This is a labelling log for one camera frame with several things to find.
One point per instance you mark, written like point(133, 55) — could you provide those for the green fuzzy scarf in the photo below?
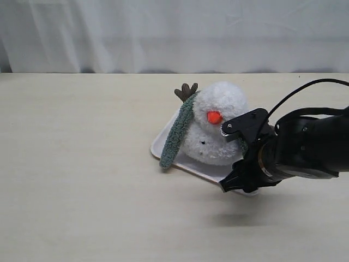
point(175, 136)

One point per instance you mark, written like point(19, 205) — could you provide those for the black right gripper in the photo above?
point(250, 173)

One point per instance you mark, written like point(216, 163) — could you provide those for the white curtain backdrop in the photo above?
point(174, 36)

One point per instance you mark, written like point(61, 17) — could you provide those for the white plush snowman toy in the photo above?
point(211, 107)

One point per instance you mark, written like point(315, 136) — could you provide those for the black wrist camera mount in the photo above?
point(249, 127)

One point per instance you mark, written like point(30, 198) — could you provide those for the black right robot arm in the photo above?
point(308, 142)

